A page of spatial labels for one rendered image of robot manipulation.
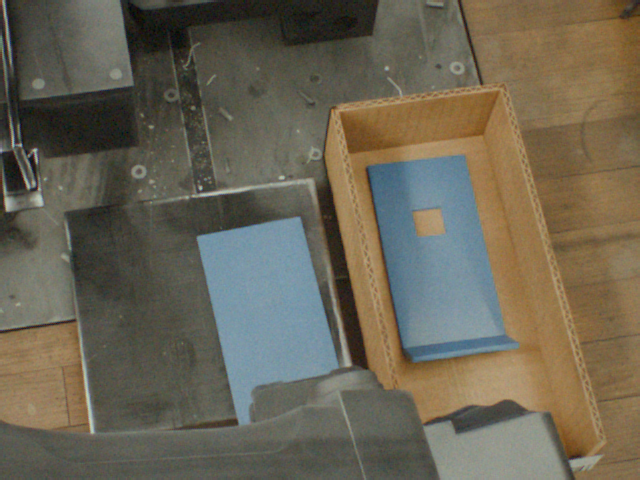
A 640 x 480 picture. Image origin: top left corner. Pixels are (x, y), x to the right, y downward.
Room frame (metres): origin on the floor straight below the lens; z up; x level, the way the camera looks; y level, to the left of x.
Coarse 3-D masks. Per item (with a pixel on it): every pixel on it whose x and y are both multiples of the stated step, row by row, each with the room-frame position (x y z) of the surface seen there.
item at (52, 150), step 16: (112, 96) 0.42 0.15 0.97; (128, 96) 0.42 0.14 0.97; (32, 112) 0.40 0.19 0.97; (48, 112) 0.40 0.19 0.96; (64, 112) 0.41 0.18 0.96; (80, 112) 0.41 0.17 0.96; (96, 112) 0.41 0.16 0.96; (112, 112) 0.42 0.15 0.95; (128, 112) 0.42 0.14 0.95; (48, 128) 0.40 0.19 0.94; (64, 128) 0.41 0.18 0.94; (80, 128) 0.41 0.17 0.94; (96, 128) 0.41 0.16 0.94; (112, 128) 0.42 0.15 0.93; (128, 128) 0.42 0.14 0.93; (48, 144) 0.40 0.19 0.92; (64, 144) 0.41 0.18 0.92; (80, 144) 0.41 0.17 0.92; (96, 144) 0.41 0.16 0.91; (112, 144) 0.42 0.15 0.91; (128, 144) 0.42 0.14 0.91
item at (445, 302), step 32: (416, 160) 0.44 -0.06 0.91; (448, 160) 0.45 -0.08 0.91; (384, 192) 0.41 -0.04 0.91; (416, 192) 0.42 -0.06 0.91; (448, 192) 0.42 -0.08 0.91; (384, 224) 0.39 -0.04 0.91; (448, 224) 0.40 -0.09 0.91; (480, 224) 0.40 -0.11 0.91; (384, 256) 0.37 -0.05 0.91; (416, 256) 0.37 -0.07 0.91; (448, 256) 0.37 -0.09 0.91; (480, 256) 0.38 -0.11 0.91; (416, 288) 0.35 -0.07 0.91; (448, 288) 0.35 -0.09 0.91; (480, 288) 0.36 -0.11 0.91; (416, 320) 0.32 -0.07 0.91; (448, 320) 0.33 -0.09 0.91; (480, 320) 0.33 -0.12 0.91; (416, 352) 0.30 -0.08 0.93; (448, 352) 0.30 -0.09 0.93; (480, 352) 0.30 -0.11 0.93
